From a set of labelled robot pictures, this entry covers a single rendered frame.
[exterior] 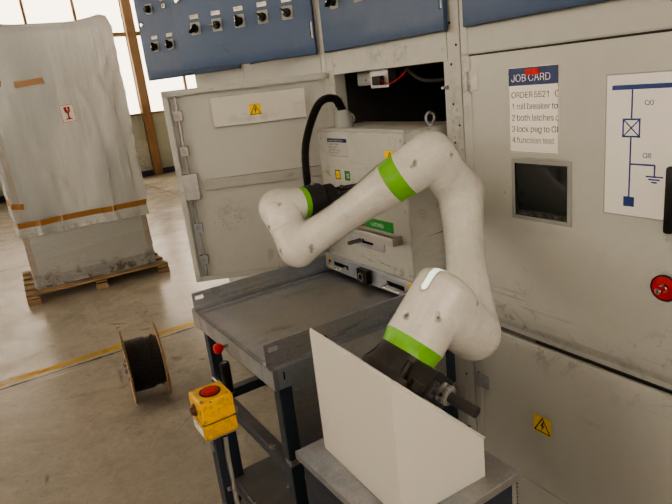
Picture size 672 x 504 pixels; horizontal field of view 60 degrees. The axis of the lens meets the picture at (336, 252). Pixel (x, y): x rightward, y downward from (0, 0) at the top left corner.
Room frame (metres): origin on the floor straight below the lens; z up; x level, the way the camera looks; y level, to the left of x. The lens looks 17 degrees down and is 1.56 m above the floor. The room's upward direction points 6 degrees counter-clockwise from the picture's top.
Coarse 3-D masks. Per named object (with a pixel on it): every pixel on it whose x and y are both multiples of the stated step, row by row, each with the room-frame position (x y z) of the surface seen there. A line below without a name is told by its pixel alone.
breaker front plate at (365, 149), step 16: (320, 144) 2.11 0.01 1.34; (352, 144) 1.93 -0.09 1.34; (368, 144) 1.85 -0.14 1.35; (384, 144) 1.78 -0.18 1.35; (400, 144) 1.72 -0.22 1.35; (336, 160) 2.02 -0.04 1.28; (352, 160) 1.94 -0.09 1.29; (368, 160) 1.86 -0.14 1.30; (352, 176) 1.95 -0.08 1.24; (400, 208) 1.74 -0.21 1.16; (400, 224) 1.74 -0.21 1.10; (352, 256) 1.99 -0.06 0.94; (368, 256) 1.90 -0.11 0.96; (384, 256) 1.82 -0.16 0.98; (400, 256) 1.75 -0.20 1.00; (400, 272) 1.76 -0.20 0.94
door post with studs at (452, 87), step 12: (456, 0) 1.68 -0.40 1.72; (456, 12) 1.68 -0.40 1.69; (456, 24) 1.69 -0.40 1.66; (456, 36) 1.69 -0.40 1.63; (456, 48) 1.69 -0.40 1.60; (456, 60) 1.69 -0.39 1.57; (444, 72) 1.74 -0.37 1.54; (456, 72) 1.69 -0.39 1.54; (456, 84) 1.69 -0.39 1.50; (456, 96) 1.70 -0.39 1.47; (456, 108) 1.70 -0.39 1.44; (456, 120) 1.70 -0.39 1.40; (456, 132) 1.70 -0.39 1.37; (456, 144) 1.70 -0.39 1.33; (468, 372) 1.70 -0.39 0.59; (468, 384) 1.70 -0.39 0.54; (468, 396) 1.71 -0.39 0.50; (468, 420) 1.71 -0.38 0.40
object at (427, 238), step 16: (320, 128) 2.10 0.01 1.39; (336, 128) 2.01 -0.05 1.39; (352, 128) 1.94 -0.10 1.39; (368, 128) 1.92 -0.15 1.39; (384, 128) 1.85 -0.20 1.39; (400, 128) 1.80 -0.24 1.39; (416, 128) 1.74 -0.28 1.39; (432, 128) 1.76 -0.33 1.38; (320, 160) 2.12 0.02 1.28; (416, 208) 1.71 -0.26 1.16; (432, 208) 1.75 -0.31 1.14; (416, 224) 1.71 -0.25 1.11; (432, 224) 1.74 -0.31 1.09; (416, 240) 1.71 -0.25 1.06; (432, 240) 1.74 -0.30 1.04; (416, 256) 1.71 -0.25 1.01; (432, 256) 1.74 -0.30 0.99; (416, 272) 1.70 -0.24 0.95
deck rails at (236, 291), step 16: (320, 256) 2.13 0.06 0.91; (272, 272) 2.02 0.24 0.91; (288, 272) 2.05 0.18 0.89; (304, 272) 2.09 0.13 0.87; (320, 272) 2.12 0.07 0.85; (208, 288) 1.89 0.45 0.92; (224, 288) 1.92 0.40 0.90; (240, 288) 1.95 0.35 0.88; (256, 288) 1.98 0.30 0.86; (272, 288) 2.00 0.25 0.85; (208, 304) 1.89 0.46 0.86; (224, 304) 1.89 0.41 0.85; (384, 304) 1.59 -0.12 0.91; (336, 320) 1.51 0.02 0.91; (352, 320) 1.53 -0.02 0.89; (368, 320) 1.56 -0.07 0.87; (384, 320) 1.59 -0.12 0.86; (288, 336) 1.43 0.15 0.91; (304, 336) 1.45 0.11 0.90; (336, 336) 1.50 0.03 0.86; (352, 336) 1.52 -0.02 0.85; (272, 352) 1.40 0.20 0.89; (288, 352) 1.42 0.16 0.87; (304, 352) 1.45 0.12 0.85
